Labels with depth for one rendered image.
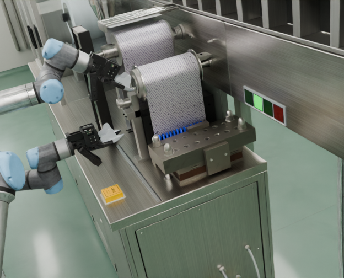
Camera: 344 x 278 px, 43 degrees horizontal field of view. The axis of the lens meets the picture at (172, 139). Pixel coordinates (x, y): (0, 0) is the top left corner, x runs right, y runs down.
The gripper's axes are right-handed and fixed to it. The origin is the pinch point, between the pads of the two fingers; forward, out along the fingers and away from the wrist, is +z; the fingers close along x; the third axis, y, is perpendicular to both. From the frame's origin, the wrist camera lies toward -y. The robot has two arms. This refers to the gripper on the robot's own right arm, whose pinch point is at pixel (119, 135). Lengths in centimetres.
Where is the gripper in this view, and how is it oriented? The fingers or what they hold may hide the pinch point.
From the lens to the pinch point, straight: 171.2
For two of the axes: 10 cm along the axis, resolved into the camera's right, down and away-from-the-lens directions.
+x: -4.0, -3.7, 8.4
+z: 9.0, -3.2, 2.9
